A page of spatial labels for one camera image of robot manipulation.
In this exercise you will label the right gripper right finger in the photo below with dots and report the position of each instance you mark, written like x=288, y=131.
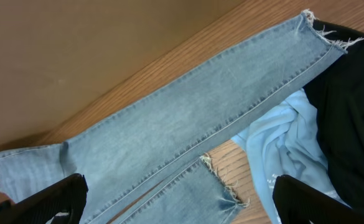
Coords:
x=297, y=202

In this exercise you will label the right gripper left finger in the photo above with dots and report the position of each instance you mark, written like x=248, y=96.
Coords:
x=62, y=202

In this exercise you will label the blue denim jeans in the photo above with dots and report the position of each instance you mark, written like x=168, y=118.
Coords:
x=144, y=163

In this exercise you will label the light blue printed t-shirt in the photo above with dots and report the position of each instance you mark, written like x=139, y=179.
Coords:
x=283, y=141

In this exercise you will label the crumpled black garment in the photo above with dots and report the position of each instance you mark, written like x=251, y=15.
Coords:
x=338, y=95

